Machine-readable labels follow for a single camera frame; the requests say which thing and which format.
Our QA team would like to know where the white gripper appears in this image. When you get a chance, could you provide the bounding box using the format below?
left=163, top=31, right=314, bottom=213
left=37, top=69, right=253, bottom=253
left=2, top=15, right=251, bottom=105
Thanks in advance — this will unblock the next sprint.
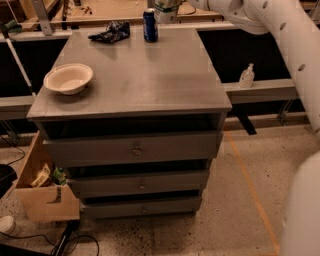
left=188, top=0, right=210, bottom=11

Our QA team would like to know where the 7up soda can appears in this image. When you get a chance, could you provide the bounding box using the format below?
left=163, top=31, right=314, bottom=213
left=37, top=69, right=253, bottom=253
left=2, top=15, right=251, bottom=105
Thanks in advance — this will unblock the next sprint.
left=154, top=0, right=181, bottom=24

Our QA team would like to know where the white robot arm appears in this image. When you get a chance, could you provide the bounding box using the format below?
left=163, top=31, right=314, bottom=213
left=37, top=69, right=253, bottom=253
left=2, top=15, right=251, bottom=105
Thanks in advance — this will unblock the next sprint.
left=188, top=0, right=320, bottom=256

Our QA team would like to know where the blue Pepsi can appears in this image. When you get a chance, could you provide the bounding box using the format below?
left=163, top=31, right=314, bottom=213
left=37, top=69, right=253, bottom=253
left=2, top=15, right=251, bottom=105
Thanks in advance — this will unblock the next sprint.
left=143, top=8, right=158, bottom=42

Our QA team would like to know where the white paper bowl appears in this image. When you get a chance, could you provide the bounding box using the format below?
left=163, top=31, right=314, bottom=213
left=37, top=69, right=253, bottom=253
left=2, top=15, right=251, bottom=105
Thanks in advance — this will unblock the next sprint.
left=43, top=63, right=93, bottom=95

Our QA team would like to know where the dark blue chip bag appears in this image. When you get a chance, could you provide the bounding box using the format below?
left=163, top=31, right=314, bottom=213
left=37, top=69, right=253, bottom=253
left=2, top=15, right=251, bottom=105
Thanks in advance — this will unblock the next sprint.
left=88, top=21, right=130, bottom=43

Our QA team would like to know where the clear hand sanitizer bottle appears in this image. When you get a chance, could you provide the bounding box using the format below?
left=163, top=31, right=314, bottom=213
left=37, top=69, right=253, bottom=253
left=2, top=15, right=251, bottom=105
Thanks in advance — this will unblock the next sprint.
left=239, top=63, right=255, bottom=88

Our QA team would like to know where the grey drawer cabinet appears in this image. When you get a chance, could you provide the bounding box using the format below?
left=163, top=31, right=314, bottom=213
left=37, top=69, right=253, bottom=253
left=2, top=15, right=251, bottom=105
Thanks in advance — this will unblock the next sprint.
left=28, top=28, right=231, bottom=209

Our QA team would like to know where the middle grey drawer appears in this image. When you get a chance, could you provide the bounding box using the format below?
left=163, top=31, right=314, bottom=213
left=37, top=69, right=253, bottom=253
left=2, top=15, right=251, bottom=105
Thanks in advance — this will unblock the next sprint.
left=68, top=170, right=209, bottom=198

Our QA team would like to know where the grey drawer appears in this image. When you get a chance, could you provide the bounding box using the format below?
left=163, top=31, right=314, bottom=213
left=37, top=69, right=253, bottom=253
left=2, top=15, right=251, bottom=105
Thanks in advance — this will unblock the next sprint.
left=44, top=131, right=223, bottom=168
left=83, top=196, right=201, bottom=219
left=68, top=170, right=209, bottom=198

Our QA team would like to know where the white cane stick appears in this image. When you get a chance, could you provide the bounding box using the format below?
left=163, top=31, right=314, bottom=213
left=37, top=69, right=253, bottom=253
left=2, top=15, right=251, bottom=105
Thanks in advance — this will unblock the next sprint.
left=0, top=22, right=37, bottom=98

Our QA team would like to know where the top grey drawer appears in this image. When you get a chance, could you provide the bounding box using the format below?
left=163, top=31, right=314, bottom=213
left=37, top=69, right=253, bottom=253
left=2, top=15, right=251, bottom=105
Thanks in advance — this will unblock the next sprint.
left=44, top=131, right=223, bottom=168

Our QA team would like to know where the bottom grey drawer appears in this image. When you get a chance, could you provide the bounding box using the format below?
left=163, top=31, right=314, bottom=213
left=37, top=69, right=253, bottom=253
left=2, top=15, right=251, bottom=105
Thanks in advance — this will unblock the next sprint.
left=83, top=196, right=201, bottom=219

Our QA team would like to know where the green packet in box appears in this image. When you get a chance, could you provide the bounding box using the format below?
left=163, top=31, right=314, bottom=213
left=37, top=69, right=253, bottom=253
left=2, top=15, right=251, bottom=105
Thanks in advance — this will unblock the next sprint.
left=52, top=167, right=66, bottom=185

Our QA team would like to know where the snack packet in box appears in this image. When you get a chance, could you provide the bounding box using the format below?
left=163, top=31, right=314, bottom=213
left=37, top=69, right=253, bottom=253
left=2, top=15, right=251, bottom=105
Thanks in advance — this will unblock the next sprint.
left=31, top=164, right=51, bottom=187

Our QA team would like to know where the cardboard box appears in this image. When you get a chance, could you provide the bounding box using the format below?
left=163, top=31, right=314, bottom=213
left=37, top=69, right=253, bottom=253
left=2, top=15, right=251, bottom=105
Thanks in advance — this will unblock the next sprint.
left=15, top=132, right=80, bottom=222

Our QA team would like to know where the white shoe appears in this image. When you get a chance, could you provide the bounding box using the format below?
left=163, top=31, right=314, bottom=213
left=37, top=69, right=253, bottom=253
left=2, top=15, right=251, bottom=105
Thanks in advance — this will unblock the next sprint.
left=0, top=216, right=16, bottom=234

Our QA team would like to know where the black cable on floor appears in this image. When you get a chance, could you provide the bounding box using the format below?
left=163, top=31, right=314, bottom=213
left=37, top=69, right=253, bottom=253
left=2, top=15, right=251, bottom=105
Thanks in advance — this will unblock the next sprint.
left=0, top=229, right=101, bottom=256

